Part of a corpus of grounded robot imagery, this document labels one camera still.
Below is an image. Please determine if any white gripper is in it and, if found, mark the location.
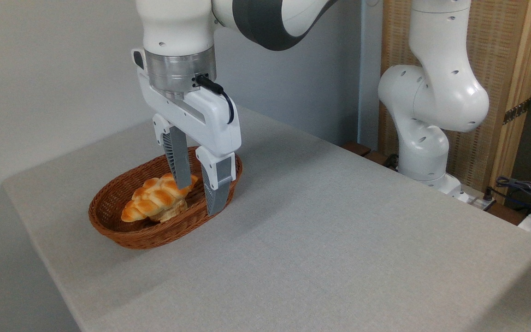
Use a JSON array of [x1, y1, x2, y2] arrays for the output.
[[131, 47, 242, 217]]

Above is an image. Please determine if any golden braided bread roll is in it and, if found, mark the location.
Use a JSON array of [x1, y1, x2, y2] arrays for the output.
[[121, 173, 199, 223]]

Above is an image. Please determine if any brown oval wicker basket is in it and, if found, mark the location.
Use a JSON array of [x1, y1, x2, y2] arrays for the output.
[[88, 146, 243, 250]]

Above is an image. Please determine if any wooden woven folding screen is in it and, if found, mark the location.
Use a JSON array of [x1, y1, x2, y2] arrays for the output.
[[378, 0, 531, 204]]

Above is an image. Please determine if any black metal screen hinge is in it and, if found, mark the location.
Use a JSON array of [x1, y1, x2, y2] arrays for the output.
[[503, 98, 531, 125]]

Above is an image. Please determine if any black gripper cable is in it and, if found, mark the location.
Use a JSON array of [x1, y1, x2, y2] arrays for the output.
[[195, 74, 236, 125]]

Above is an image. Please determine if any dark cable bundle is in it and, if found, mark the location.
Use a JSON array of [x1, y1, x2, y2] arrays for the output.
[[484, 176, 531, 213]]

